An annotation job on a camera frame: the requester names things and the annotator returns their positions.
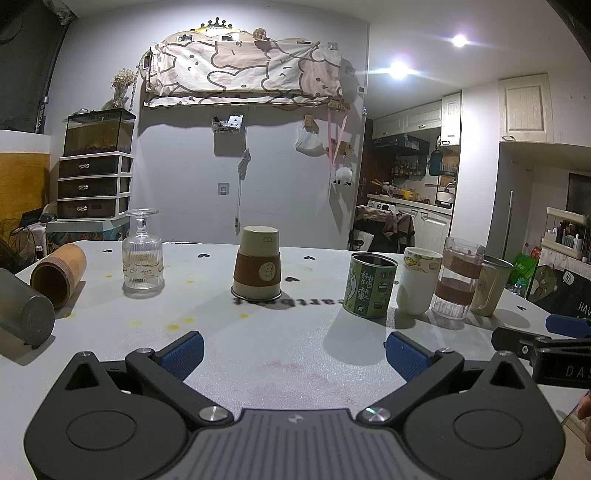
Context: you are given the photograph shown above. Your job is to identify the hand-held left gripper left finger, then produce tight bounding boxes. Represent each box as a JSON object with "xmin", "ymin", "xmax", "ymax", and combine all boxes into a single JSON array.
[{"xmin": 46, "ymin": 331, "xmax": 234, "ymax": 428}]

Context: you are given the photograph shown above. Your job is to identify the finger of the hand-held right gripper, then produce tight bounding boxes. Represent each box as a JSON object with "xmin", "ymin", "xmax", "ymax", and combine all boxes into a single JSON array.
[
  {"xmin": 545, "ymin": 315, "xmax": 591, "ymax": 339},
  {"xmin": 491, "ymin": 326, "xmax": 543, "ymax": 355}
]

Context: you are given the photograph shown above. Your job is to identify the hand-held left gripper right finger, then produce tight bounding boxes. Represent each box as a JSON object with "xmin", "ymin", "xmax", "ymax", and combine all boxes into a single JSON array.
[{"xmin": 356, "ymin": 331, "xmax": 546, "ymax": 425}]

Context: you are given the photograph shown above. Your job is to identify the paper cup with brown sleeve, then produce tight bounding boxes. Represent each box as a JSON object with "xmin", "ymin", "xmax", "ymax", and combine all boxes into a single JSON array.
[{"xmin": 230, "ymin": 225, "xmax": 283, "ymax": 301}]

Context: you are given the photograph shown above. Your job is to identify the bamboo cup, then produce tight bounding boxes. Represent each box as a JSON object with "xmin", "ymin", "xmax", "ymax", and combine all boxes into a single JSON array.
[{"xmin": 30, "ymin": 243, "xmax": 88, "ymax": 309}]

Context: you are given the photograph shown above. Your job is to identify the grey metal cup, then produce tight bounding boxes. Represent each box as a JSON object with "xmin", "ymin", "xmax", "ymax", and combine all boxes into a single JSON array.
[{"xmin": 0, "ymin": 268, "xmax": 55, "ymax": 347}]

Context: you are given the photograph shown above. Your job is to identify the person's right hand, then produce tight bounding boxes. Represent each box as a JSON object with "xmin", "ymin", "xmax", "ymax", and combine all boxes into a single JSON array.
[{"xmin": 576, "ymin": 391, "xmax": 591, "ymax": 462}]

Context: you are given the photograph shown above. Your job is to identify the black printed bag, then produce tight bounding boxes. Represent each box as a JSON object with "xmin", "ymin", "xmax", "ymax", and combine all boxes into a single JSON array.
[{"xmin": 526, "ymin": 262, "xmax": 591, "ymax": 320}]

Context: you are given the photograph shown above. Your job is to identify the clear glass with brown sleeve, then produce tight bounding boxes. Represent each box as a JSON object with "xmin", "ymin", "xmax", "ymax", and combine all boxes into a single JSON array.
[{"xmin": 430, "ymin": 237, "xmax": 485, "ymax": 320}]

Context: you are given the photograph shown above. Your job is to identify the green plastic bag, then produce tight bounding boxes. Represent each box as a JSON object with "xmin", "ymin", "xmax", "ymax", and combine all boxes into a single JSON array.
[{"xmin": 514, "ymin": 252, "xmax": 539, "ymax": 279}]

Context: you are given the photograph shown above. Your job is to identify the white printed mug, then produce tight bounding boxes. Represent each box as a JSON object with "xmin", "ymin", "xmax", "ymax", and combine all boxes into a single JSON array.
[{"xmin": 396, "ymin": 246, "xmax": 443, "ymax": 315}]

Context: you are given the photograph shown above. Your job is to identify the green printed tin can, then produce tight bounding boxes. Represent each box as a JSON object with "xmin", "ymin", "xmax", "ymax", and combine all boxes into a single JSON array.
[{"xmin": 342, "ymin": 251, "xmax": 399, "ymax": 319}]

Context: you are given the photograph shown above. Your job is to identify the white storage rack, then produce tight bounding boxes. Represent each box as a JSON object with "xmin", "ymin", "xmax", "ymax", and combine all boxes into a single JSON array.
[{"xmin": 539, "ymin": 207, "xmax": 591, "ymax": 266}]

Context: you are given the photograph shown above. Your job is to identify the clear ribbed glass goblet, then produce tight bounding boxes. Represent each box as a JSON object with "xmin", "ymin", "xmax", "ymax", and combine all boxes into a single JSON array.
[{"xmin": 121, "ymin": 209, "xmax": 165, "ymax": 297}]

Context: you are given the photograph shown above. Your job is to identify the white mop pole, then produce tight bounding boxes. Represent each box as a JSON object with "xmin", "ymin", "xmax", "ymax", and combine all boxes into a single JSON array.
[{"xmin": 507, "ymin": 189, "xmax": 515, "ymax": 265}]

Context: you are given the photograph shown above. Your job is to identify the chair with brown clothing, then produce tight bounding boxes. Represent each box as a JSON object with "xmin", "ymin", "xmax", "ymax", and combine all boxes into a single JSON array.
[{"xmin": 352, "ymin": 205, "xmax": 417, "ymax": 254}]

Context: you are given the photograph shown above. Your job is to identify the white washing machine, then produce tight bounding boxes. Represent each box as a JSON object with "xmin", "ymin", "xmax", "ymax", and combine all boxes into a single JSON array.
[{"xmin": 366, "ymin": 198, "xmax": 419, "ymax": 232}]

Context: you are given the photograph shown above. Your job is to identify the colourful printed box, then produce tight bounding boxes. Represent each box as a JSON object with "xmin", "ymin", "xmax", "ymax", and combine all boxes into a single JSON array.
[{"xmin": 45, "ymin": 217, "xmax": 131, "ymax": 246}]

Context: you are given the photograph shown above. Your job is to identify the plastic drawer unit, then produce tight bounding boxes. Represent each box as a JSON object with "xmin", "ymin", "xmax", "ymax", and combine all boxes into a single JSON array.
[{"xmin": 56, "ymin": 154, "xmax": 135, "ymax": 220}]

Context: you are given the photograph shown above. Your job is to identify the white cabinet door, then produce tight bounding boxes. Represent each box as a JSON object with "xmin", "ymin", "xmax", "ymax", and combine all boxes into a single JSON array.
[{"xmin": 498, "ymin": 73, "xmax": 555, "ymax": 144}]

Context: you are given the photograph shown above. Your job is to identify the yellow wooden board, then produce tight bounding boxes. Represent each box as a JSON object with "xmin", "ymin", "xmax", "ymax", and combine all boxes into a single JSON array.
[{"xmin": 0, "ymin": 152, "xmax": 51, "ymax": 241}]

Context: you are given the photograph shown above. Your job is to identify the glass fish tank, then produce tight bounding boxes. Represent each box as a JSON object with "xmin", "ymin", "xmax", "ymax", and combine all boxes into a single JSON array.
[{"xmin": 63, "ymin": 108, "xmax": 136, "ymax": 157}]

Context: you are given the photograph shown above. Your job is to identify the white plastic bag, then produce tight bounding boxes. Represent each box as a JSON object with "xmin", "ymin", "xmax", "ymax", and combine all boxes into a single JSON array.
[{"xmin": 295, "ymin": 126, "xmax": 327, "ymax": 156}]

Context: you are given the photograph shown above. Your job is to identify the dried flower bouquet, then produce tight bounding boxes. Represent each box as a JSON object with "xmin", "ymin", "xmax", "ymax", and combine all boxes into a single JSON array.
[{"xmin": 110, "ymin": 68, "xmax": 137, "ymax": 110}]

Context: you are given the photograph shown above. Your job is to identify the printed cartoon cloth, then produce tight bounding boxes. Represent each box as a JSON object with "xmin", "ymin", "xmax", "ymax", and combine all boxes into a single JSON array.
[{"xmin": 141, "ymin": 28, "xmax": 345, "ymax": 110}]

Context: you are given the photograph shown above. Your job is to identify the black curtain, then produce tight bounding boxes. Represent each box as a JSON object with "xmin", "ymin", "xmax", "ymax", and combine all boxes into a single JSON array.
[{"xmin": 0, "ymin": 0, "xmax": 77, "ymax": 130}]

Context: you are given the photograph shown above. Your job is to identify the steel mug with handle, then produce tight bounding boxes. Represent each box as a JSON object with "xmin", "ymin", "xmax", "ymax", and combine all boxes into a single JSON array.
[{"xmin": 470, "ymin": 255, "xmax": 515, "ymax": 317}]

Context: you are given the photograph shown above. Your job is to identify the hanging charger cable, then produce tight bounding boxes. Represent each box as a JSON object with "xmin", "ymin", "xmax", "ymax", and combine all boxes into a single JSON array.
[{"xmin": 235, "ymin": 148, "xmax": 253, "ymax": 232}]

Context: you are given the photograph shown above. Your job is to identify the small wall holder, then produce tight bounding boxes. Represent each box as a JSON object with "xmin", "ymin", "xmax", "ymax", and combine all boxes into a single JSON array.
[{"xmin": 212, "ymin": 115, "xmax": 243, "ymax": 135}]

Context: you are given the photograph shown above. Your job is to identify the white kitchen wall cabinets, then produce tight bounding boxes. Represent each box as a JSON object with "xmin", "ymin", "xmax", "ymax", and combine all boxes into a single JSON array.
[{"xmin": 371, "ymin": 92, "xmax": 463, "ymax": 147}]

